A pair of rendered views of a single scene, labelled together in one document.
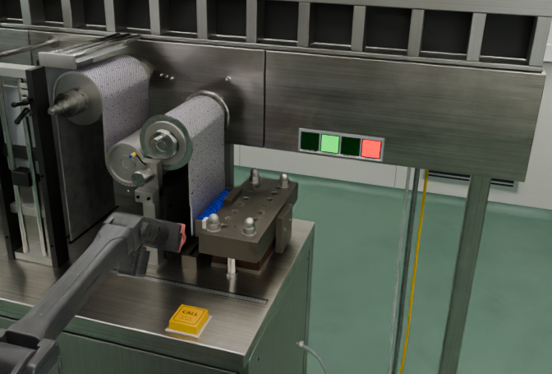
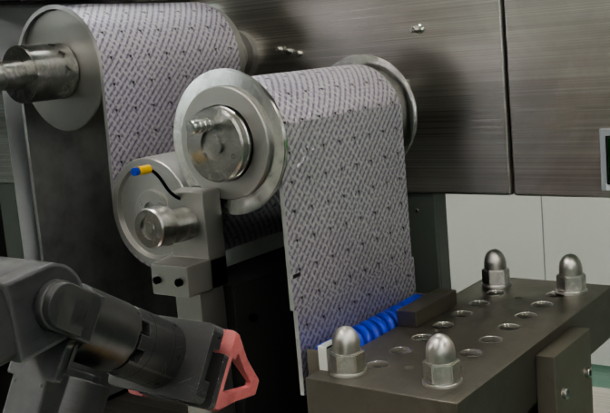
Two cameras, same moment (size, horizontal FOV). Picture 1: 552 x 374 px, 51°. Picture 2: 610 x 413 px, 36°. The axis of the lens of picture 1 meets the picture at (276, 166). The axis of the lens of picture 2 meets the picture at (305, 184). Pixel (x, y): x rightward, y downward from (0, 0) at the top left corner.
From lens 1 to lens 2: 0.69 m
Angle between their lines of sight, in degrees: 24
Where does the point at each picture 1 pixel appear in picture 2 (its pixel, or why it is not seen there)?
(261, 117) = (502, 116)
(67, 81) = (41, 34)
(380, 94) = not seen: outside the picture
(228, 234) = (383, 383)
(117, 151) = (133, 183)
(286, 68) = not seen: outside the picture
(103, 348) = not seen: outside the picture
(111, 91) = (128, 48)
